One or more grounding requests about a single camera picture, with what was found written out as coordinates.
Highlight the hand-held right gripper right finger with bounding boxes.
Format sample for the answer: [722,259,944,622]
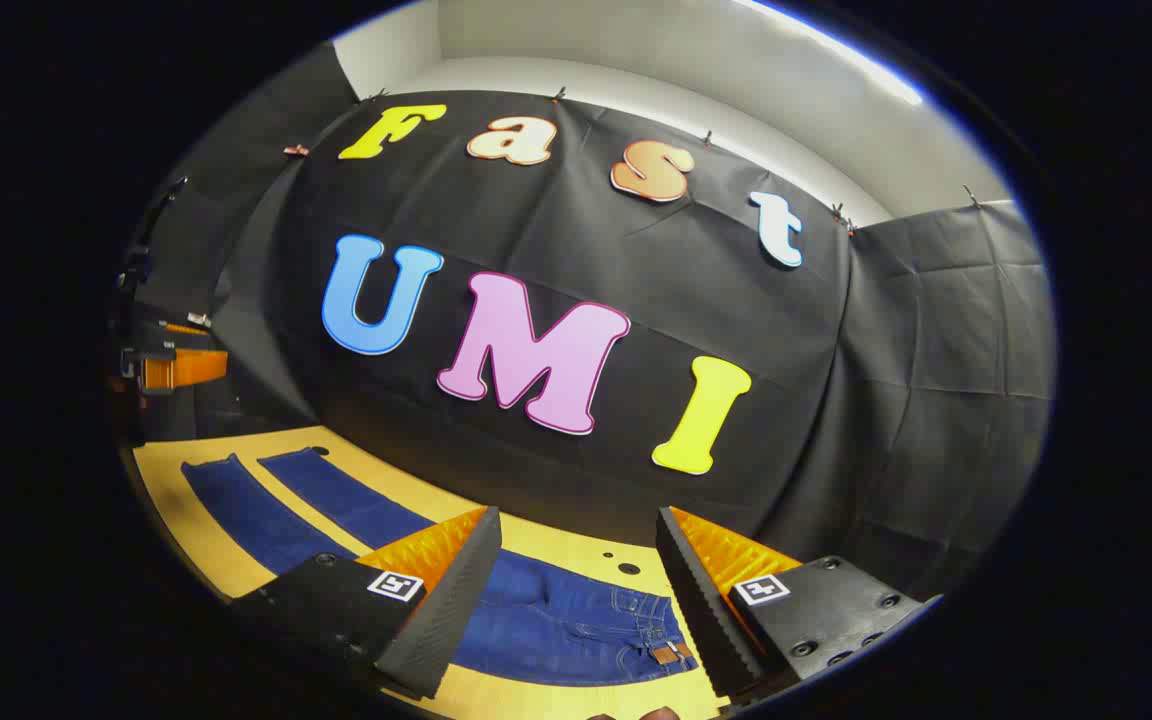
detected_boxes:
[656,506,943,703]

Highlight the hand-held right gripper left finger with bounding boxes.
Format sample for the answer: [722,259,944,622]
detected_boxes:
[229,506,503,701]

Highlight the blue denim jeans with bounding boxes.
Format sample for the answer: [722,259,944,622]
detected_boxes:
[181,447,702,688]

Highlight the black backdrop cloth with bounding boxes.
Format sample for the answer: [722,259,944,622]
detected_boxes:
[136,45,1057,601]

